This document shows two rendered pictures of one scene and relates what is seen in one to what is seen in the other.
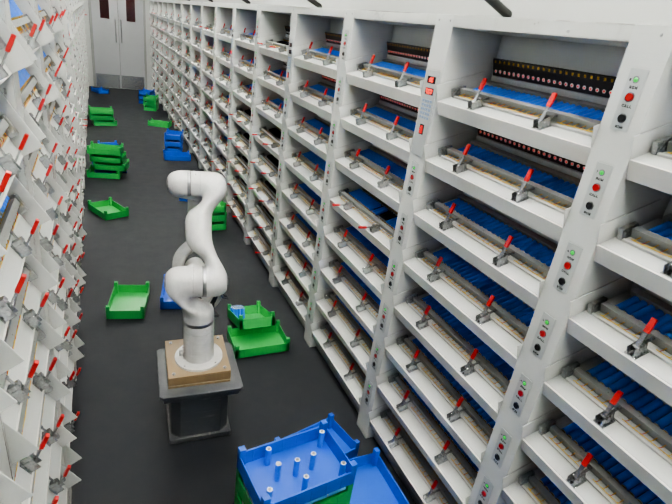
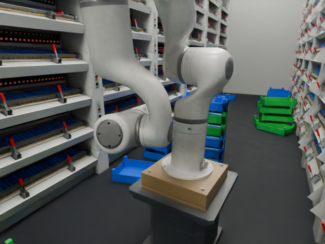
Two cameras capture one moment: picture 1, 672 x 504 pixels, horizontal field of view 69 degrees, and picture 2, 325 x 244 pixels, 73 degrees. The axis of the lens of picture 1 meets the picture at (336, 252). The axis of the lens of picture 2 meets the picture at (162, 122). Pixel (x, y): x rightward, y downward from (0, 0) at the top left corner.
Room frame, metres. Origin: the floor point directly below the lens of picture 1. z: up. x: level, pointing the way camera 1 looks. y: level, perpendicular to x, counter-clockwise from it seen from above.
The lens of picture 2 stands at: (2.13, 1.05, 0.74)
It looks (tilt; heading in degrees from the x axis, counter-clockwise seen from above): 17 degrees down; 235
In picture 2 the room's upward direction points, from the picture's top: straight up
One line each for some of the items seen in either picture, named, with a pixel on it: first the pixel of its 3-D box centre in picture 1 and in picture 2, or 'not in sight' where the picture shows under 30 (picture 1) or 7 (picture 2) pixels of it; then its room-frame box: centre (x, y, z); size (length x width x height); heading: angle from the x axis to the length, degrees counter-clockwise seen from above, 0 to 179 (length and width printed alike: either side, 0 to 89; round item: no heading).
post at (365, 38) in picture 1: (343, 199); not in sight; (2.37, 0.00, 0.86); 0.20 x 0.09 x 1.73; 117
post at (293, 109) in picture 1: (296, 161); not in sight; (2.99, 0.33, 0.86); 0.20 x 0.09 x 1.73; 117
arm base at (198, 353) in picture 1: (198, 338); (188, 144); (1.63, 0.50, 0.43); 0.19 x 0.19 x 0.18
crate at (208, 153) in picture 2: not in sight; (201, 144); (1.07, 0.02, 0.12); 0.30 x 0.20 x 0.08; 124
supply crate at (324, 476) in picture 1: (296, 465); (204, 100); (1.07, 0.02, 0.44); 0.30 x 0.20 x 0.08; 124
